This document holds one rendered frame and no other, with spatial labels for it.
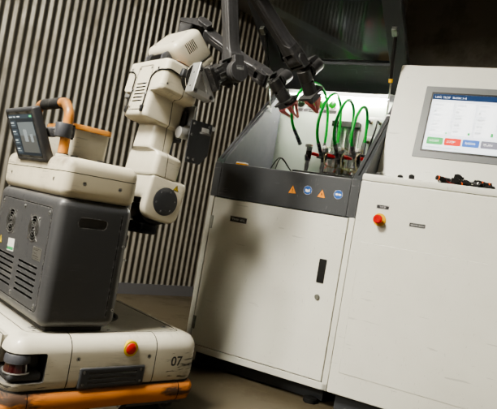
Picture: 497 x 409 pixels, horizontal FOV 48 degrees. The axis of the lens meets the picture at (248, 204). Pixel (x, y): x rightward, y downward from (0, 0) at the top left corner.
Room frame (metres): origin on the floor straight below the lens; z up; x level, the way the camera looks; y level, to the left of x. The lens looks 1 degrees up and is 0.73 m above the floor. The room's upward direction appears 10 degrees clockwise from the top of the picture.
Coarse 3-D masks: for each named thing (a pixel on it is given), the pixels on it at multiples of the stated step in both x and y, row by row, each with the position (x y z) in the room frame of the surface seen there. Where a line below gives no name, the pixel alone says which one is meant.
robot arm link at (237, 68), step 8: (224, 0) 2.05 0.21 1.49; (232, 0) 2.05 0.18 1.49; (224, 8) 2.05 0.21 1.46; (232, 8) 2.05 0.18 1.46; (224, 16) 2.05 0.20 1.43; (232, 16) 2.05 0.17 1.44; (224, 24) 2.06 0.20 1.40; (232, 24) 2.05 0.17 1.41; (224, 32) 2.06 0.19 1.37; (232, 32) 2.05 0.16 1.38; (224, 40) 2.06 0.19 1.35; (232, 40) 2.05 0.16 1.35; (224, 48) 2.06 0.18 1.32; (232, 48) 2.05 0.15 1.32; (224, 56) 2.06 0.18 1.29; (232, 56) 2.04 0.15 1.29; (240, 56) 2.04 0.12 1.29; (232, 64) 2.02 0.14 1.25; (240, 64) 2.04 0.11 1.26; (232, 72) 2.02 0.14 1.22; (240, 72) 2.04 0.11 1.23; (232, 80) 2.04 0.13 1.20; (240, 80) 2.04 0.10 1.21
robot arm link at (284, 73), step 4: (264, 68) 2.51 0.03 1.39; (268, 68) 2.52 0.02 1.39; (280, 68) 2.57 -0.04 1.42; (264, 72) 2.50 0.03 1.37; (268, 72) 2.50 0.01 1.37; (272, 72) 2.51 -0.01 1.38; (276, 72) 2.54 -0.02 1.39; (280, 72) 2.56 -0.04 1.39; (284, 72) 2.55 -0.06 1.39; (288, 72) 2.55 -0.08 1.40; (268, 76) 2.50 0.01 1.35; (272, 76) 2.53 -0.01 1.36; (284, 76) 2.53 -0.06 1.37; (288, 76) 2.55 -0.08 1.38; (292, 76) 2.57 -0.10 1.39; (268, 80) 2.52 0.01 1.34; (284, 80) 2.54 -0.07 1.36; (288, 80) 2.55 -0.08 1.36; (268, 84) 2.56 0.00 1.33; (284, 84) 2.56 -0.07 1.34
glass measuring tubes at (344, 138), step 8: (336, 128) 2.92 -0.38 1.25; (344, 128) 2.91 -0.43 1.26; (360, 128) 2.88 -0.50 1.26; (336, 136) 2.93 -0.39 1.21; (344, 136) 2.91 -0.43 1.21; (344, 144) 2.89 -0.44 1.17; (344, 152) 2.88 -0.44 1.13; (328, 160) 2.92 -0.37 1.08; (336, 160) 2.90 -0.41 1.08; (344, 160) 2.89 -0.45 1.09; (328, 168) 2.91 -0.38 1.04
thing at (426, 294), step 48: (384, 144) 2.55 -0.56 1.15; (384, 192) 2.27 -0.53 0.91; (432, 192) 2.19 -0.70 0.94; (384, 240) 2.26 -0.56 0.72; (432, 240) 2.18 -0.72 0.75; (480, 240) 2.10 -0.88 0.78; (384, 288) 2.24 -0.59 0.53; (432, 288) 2.16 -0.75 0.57; (480, 288) 2.09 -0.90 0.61; (336, 336) 2.31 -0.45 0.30; (384, 336) 2.23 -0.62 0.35; (432, 336) 2.15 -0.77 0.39; (480, 336) 2.08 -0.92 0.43; (336, 384) 2.30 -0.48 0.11; (384, 384) 2.21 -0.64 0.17; (432, 384) 2.14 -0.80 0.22; (480, 384) 2.07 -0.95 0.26
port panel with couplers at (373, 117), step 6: (372, 114) 2.86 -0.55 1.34; (378, 114) 2.85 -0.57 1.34; (384, 114) 2.84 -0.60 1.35; (372, 120) 2.86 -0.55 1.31; (378, 120) 2.85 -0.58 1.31; (372, 126) 2.86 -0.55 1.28; (378, 126) 2.85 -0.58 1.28; (372, 132) 2.86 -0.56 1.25; (366, 144) 2.87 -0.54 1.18; (366, 150) 2.86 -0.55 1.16
